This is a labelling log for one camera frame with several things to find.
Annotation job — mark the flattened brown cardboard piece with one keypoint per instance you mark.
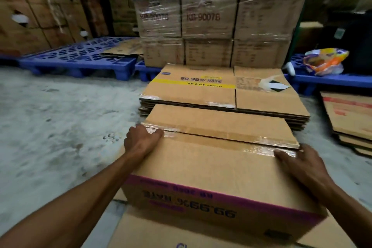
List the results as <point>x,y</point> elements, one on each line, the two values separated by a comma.
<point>125,48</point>

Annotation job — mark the purple-striped cardboard box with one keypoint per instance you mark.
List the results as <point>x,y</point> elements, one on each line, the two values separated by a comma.
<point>218,169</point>

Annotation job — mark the stack of shrink-wrapped cardboard boxes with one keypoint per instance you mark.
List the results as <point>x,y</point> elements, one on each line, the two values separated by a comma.
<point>212,15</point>

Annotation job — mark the stack of red-printed flattened cartons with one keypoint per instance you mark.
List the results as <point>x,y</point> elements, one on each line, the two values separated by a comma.
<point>351,117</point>

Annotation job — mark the person's left thumb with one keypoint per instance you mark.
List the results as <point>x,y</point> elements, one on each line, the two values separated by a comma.
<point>156,134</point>

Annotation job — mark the white crumpled plastic wrap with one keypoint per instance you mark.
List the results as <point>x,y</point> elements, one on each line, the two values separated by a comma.
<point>289,69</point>

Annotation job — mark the person's right hand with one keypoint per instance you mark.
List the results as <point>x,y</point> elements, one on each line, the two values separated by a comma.
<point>308,169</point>

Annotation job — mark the blue plastic pallet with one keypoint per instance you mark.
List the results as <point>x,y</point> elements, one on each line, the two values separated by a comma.
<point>146,72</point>
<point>78,56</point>
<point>328,80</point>

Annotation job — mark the stack of yellow-striped flattened cartons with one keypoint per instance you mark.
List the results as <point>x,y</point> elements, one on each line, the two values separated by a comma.
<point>203,93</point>

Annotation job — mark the person's right thumb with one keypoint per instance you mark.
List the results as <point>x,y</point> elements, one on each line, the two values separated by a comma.
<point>282,156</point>

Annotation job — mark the torn white and black label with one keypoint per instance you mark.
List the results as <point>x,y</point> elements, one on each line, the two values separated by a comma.
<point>271,84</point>

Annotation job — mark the black wrapped load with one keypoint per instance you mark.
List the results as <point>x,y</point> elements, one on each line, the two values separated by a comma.
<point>351,44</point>

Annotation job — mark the colourful plastic bag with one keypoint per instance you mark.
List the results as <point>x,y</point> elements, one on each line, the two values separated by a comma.
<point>325,60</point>

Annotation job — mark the person's right forearm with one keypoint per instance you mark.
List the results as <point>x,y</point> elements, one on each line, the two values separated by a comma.
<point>348,215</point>

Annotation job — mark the flattened cardboard sheet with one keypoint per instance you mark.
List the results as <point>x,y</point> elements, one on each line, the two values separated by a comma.
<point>145,233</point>

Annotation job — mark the stack of dark brown cartons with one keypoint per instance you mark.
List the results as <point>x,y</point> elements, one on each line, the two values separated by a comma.
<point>120,3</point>

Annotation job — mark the person's left forearm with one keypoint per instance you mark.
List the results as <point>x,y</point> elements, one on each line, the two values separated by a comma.
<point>72,210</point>

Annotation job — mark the person's left hand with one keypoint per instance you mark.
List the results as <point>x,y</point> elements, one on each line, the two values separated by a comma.
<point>141,140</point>

